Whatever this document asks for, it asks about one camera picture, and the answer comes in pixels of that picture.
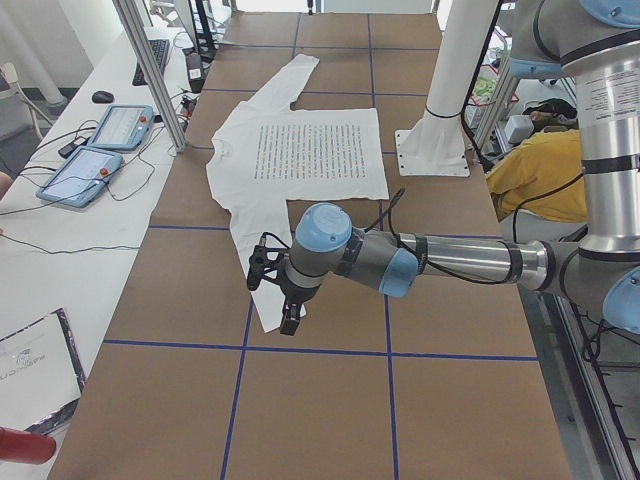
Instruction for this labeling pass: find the blue teach pendant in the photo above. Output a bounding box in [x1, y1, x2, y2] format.
[87, 105, 154, 152]
[36, 146, 123, 208]

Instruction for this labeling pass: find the aluminium frame post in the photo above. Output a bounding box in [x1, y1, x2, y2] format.
[113, 0, 187, 153]

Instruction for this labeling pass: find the far blue teach pendant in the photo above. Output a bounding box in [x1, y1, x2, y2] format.
[87, 105, 154, 152]

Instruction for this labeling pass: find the white paper booklet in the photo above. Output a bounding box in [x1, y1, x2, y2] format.
[1, 308, 86, 434]

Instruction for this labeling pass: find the white camera pole base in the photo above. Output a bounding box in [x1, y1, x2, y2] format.
[396, 0, 500, 178]

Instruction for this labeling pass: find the small black adapter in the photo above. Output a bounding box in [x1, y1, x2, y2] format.
[58, 138, 87, 159]

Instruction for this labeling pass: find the near blue teach pendant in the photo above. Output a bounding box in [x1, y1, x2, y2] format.
[36, 146, 123, 208]

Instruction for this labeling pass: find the black box with label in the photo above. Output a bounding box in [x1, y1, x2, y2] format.
[185, 52, 205, 93]

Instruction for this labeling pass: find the black computer mouse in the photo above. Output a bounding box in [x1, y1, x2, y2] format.
[91, 90, 114, 104]

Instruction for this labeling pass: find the person in yellow shirt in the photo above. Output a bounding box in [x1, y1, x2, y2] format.
[486, 128, 587, 223]

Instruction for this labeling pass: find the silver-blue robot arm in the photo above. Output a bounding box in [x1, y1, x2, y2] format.
[276, 1, 639, 335]

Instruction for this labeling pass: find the red cylinder object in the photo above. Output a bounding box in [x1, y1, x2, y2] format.
[1, 427, 57, 465]

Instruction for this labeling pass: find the white long-sleeve printed shirt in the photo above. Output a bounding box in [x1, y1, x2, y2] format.
[205, 54, 391, 334]

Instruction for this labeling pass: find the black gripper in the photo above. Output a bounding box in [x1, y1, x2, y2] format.
[279, 295, 304, 335]

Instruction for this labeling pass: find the black pendant cable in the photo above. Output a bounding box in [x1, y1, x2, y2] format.
[0, 119, 157, 254]

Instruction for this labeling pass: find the black keyboard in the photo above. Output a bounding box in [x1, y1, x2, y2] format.
[132, 38, 172, 86]

